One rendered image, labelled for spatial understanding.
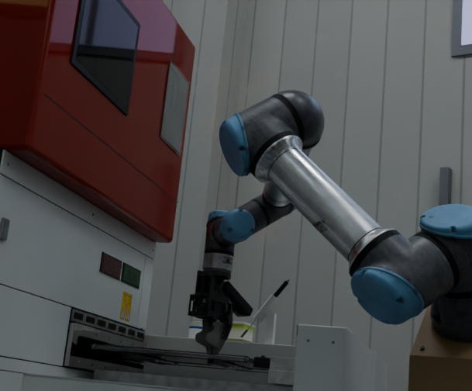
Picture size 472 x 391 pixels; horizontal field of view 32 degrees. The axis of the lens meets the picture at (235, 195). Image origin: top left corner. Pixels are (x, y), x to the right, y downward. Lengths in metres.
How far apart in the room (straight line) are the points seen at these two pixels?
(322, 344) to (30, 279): 0.59
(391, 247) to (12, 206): 0.72
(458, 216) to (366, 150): 2.62
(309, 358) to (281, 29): 3.20
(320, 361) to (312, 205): 0.30
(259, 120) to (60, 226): 0.50
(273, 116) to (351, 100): 2.62
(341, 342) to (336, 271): 2.42
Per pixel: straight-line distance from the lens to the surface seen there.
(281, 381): 1.76
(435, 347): 1.56
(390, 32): 4.29
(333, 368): 1.56
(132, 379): 1.89
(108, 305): 2.03
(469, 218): 1.48
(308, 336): 1.57
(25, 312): 1.69
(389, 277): 1.39
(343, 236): 1.46
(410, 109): 4.07
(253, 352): 2.16
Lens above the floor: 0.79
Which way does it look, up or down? 15 degrees up
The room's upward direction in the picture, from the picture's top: 6 degrees clockwise
